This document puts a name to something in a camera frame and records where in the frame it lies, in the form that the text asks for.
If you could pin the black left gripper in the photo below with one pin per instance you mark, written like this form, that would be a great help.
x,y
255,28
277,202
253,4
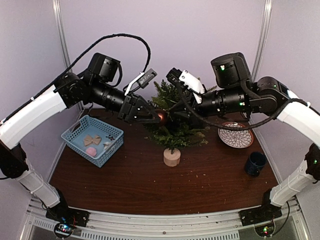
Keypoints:
x,y
131,114

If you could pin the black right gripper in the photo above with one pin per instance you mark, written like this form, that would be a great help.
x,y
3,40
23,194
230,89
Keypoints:
x,y
184,113

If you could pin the dark red bauble ornament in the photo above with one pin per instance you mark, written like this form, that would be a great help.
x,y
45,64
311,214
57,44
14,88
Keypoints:
x,y
163,115

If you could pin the small green christmas tree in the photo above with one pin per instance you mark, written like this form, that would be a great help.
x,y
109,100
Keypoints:
x,y
172,136

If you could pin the white fluffy ornament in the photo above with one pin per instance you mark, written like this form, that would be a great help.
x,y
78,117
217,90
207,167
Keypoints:
x,y
106,145

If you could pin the pink pompom ornament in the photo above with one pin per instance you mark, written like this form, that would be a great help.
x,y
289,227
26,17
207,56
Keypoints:
x,y
91,151

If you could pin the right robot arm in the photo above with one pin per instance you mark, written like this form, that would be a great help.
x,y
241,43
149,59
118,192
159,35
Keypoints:
x,y
238,93

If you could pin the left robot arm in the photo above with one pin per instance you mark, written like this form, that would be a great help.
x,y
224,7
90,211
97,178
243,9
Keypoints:
x,y
90,86

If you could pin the round wooden tree base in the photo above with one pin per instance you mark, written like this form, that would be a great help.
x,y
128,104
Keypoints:
x,y
171,157

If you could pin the dark berry sprig ornament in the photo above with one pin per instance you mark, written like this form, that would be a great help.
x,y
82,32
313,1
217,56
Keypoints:
x,y
110,137

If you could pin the beige fabric bow ornament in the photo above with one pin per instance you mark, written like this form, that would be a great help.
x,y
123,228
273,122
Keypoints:
x,y
89,140

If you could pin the light blue plastic basket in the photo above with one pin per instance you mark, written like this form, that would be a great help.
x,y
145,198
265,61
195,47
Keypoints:
x,y
74,139

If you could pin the floral patterned ceramic plate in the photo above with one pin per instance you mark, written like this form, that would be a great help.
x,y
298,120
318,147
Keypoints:
x,y
236,139

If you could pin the dark blue mug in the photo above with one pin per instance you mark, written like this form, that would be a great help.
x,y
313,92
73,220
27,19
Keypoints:
x,y
255,163

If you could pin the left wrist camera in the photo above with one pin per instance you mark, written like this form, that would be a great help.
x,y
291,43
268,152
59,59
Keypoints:
x,y
140,82

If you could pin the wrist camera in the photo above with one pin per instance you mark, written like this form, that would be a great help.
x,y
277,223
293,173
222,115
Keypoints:
x,y
185,79
140,82

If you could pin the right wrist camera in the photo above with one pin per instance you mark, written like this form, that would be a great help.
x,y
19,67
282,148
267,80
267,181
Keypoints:
x,y
185,79

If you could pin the right aluminium frame post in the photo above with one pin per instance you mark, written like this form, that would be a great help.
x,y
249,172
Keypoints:
x,y
263,36

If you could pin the aluminium frame post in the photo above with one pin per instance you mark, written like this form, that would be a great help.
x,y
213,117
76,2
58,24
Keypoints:
x,y
263,36
61,32

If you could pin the aluminium front rail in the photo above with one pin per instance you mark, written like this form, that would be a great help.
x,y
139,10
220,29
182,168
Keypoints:
x,y
223,225

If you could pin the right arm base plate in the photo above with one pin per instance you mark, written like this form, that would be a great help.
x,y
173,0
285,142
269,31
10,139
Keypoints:
x,y
259,214

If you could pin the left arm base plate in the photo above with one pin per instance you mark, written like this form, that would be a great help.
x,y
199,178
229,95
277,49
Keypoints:
x,y
71,216

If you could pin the left aluminium frame post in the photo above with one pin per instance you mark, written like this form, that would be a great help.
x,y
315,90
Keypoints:
x,y
61,32

